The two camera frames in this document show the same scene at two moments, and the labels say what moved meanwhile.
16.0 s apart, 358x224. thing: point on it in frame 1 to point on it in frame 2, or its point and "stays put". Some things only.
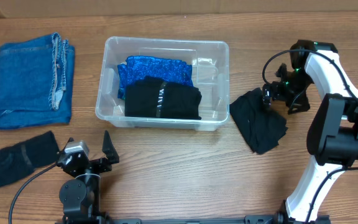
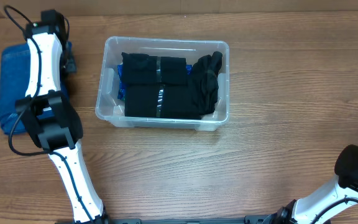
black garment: x=260 y=124 to x=206 y=70
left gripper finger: x=109 y=148 to x=71 y=64
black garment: x=20 y=159 to x=142 y=68
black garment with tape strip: x=152 y=96 stays put
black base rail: x=275 y=218 stays put
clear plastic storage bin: x=163 y=84 stays put
